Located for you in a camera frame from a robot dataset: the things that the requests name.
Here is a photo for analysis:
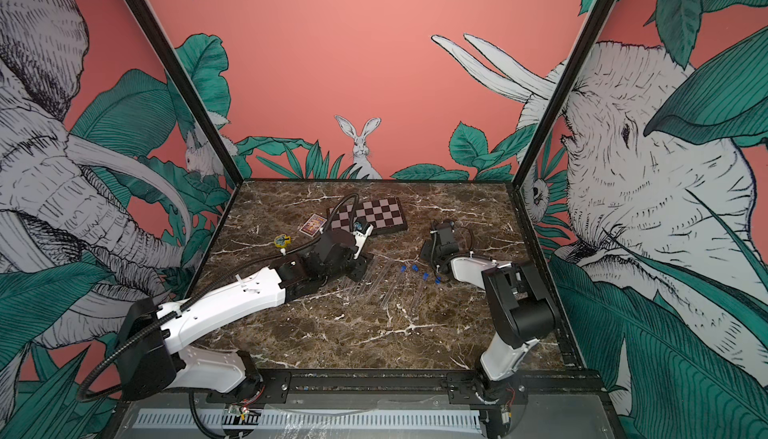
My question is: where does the test tube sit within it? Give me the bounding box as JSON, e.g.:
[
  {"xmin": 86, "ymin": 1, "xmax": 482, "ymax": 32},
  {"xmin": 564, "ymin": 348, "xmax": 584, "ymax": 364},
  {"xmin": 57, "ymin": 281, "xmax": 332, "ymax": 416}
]
[
  {"xmin": 364, "ymin": 254, "xmax": 388, "ymax": 285},
  {"xmin": 409, "ymin": 272, "xmax": 429, "ymax": 314}
]

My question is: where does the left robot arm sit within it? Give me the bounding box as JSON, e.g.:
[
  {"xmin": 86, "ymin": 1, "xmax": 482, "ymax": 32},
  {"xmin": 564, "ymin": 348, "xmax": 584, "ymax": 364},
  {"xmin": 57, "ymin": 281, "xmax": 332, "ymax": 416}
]
[{"xmin": 76, "ymin": 216, "xmax": 375, "ymax": 406}]

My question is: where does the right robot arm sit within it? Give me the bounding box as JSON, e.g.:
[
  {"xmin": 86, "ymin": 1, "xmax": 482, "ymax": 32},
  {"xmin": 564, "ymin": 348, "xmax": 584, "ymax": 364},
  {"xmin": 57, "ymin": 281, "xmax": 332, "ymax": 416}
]
[{"xmin": 420, "ymin": 220, "xmax": 561, "ymax": 404}]

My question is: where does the small card box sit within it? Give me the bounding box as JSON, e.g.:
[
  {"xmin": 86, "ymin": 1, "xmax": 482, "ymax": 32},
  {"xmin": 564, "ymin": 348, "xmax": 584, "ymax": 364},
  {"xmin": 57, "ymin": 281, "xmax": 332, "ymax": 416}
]
[{"xmin": 299, "ymin": 213, "xmax": 327, "ymax": 237}]

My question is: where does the yellow small toy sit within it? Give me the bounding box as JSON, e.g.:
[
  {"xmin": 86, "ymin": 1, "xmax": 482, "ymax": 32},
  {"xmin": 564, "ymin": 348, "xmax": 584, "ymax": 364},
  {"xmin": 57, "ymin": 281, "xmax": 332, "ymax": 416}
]
[{"xmin": 273, "ymin": 234, "xmax": 292, "ymax": 249}]

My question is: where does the folded chess board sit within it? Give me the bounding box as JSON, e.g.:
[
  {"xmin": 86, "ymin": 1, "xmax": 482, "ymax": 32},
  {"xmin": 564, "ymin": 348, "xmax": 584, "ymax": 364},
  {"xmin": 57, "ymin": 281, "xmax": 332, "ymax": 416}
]
[{"xmin": 323, "ymin": 197, "xmax": 408, "ymax": 236}]

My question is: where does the black mounting rail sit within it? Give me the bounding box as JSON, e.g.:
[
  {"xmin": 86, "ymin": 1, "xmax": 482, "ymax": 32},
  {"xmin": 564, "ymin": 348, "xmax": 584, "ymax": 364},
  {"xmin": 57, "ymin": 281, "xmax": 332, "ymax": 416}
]
[{"xmin": 122, "ymin": 368, "xmax": 601, "ymax": 407}]

